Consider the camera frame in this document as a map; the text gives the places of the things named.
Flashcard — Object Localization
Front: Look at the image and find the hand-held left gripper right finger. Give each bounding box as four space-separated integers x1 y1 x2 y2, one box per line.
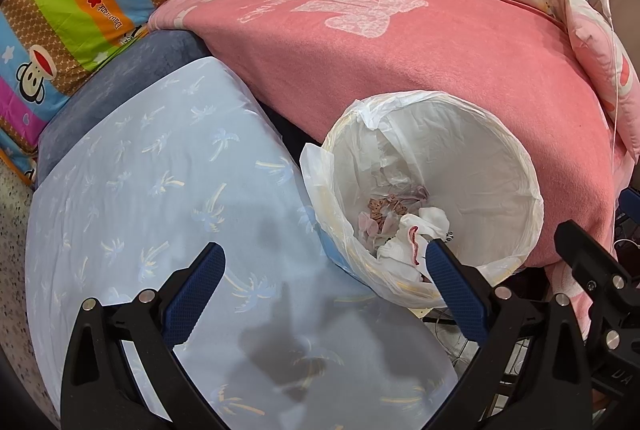
425 238 596 430

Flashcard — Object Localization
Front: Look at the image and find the bin with white plastic bag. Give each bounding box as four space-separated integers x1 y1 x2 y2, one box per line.
299 90 545 310

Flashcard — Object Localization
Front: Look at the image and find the blue-grey cushion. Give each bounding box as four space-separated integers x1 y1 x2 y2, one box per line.
36 30 221 188

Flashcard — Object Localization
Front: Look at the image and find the pink pillow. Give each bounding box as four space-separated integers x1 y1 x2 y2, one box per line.
565 0 640 161

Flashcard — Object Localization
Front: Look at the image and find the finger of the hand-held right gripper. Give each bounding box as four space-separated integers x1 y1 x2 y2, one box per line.
554 220 634 312

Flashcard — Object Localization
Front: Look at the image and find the pink and white cloth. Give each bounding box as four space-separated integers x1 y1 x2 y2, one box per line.
357 212 381 236

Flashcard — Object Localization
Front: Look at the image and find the pink blanket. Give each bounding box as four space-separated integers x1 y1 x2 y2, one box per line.
147 0 631 341

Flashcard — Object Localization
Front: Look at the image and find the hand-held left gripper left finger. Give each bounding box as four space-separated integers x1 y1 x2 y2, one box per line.
61 241 236 430

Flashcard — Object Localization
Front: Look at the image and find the light blue palm-print cloth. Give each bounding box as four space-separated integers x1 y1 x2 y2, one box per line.
24 56 460 430

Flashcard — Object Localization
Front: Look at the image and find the striped monkey print quilt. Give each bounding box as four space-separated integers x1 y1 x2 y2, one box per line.
0 0 226 183

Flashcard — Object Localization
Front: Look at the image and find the white cloth with red trim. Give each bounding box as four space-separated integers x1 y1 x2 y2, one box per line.
377 212 436 283

